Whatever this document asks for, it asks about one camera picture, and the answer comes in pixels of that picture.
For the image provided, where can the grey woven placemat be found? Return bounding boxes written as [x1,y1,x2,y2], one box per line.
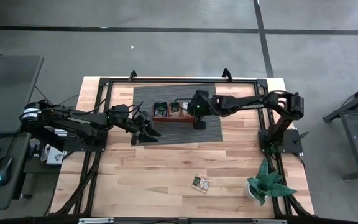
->
[132,83,224,146]

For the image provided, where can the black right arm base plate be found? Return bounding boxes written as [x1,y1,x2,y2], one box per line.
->
[258,129,304,154]

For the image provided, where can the green artificial plant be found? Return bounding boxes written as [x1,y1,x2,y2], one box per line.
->
[247,157,298,207]

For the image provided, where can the orange white tea packet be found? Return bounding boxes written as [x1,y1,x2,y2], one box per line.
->
[180,101,195,118]

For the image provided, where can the black floor cable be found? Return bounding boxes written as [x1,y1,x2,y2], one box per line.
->
[34,85,80,106]

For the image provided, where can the black metal desk frame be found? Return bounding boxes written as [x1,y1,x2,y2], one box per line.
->
[323,79,358,182]

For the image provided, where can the silver metal bracket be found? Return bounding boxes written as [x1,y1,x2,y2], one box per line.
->
[78,217,115,224]
[252,218,288,224]

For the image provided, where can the black lit computer mouse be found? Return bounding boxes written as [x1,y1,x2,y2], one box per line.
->
[0,156,14,187]

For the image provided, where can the black metal table frame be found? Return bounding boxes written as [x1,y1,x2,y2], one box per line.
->
[50,77,315,224]

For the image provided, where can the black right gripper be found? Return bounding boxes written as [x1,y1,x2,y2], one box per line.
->
[187,90,219,131]

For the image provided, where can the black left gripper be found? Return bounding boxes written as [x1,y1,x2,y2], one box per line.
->
[109,104,162,146]

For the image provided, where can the black diagonal bar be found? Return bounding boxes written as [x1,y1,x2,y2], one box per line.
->
[21,116,65,151]

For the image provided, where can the white printed box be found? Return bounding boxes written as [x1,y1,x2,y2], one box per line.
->
[45,146,68,166]

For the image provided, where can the white plant pot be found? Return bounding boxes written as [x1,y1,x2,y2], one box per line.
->
[243,182,260,202]

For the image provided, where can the wooden three-compartment tray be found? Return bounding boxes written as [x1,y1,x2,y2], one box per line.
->
[151,101,196,123]

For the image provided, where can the dark purple tea packet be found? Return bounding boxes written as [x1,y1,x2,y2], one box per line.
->
[154,101,168,118]

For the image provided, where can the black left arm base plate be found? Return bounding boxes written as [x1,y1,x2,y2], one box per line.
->
[63,126,109,153]

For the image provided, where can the brown peach tea packet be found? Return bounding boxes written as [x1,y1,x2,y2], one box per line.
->
[170,101,181,118]
[191,174,211,194]

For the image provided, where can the large grey desk top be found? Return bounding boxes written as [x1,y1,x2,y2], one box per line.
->
[0,55,45,135]

